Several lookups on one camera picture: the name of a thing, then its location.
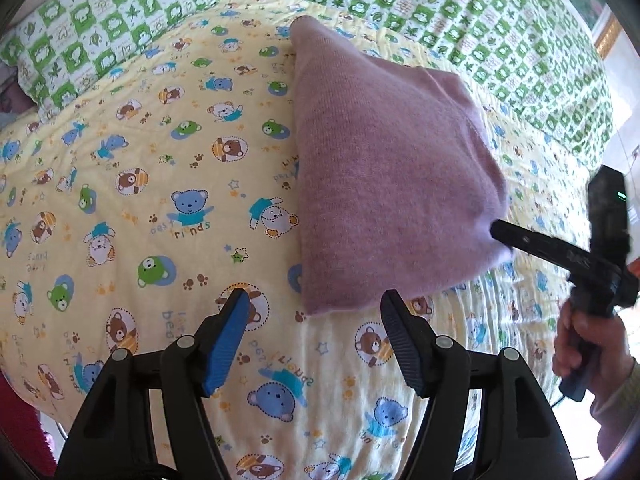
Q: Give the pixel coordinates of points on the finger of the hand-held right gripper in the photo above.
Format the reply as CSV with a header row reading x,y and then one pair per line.
x,y
540,245

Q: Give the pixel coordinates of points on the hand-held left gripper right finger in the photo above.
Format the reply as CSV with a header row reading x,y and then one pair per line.
x,y
400,355

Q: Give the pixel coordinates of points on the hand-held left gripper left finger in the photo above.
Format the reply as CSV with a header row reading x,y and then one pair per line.
x,y
227,345

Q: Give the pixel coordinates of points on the mauve knit sweater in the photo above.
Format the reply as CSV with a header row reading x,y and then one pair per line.
x,y
390,170

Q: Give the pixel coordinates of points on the person's right forearm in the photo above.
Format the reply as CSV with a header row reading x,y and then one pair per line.
x,y
617,420

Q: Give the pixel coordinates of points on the person's right hand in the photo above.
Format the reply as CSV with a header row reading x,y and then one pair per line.
x,y
607,350

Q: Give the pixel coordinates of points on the yellow bear print blanket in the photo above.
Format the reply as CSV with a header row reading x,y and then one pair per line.
x,y
150,160

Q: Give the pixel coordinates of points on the magenta fuzzy cloth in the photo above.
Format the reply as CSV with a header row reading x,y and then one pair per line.
x,y
22,440

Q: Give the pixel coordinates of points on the green checkered bed sheet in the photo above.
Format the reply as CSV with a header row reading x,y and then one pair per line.
x,y
475,25

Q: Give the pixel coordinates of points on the green checkered pillow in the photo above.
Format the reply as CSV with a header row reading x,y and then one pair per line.
x,y
100,25

